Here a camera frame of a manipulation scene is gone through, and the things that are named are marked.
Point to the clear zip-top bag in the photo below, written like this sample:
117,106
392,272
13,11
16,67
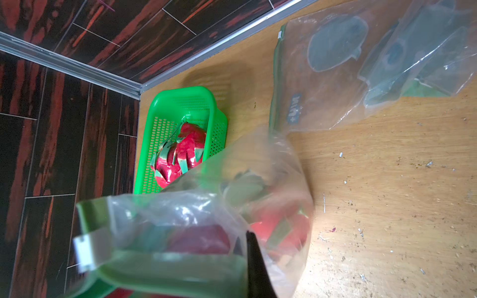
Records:
121,248
339,65

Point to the red dragon fruit toy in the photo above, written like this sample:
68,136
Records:
200,240
190,146
165,165

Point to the green perforated plastic tray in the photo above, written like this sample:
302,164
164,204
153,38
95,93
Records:
168,111

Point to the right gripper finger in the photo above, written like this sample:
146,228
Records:
259,284

